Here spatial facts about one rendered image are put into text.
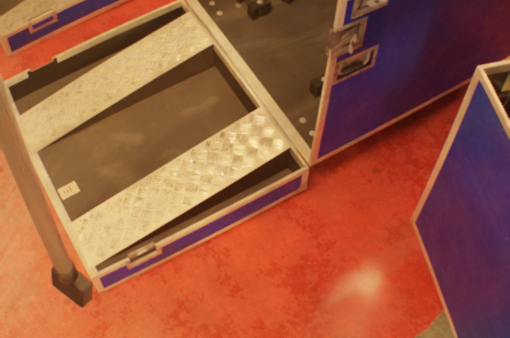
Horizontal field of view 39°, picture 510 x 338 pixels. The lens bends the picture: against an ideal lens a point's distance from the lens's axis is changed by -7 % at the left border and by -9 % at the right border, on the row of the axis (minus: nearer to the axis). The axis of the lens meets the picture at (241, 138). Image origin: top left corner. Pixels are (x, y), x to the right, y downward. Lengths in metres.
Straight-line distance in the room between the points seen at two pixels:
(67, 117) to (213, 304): 0.87
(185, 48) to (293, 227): 0.75
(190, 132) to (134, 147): 0.20
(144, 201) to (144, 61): 0.55
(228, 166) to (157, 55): 0.53
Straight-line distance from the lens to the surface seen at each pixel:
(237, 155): 2.54
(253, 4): 2.83
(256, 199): 2.47
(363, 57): 2.20
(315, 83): 2.61
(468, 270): 2.13
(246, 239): 2.55
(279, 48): 2.77
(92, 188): 2.65
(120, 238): 2.51
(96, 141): 2.74
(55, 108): 2.82
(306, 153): 2.52
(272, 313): 2.44
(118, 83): 2.78
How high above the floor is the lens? 2.29
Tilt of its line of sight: 57 degrees down
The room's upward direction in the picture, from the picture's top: 3 degrees clockwise
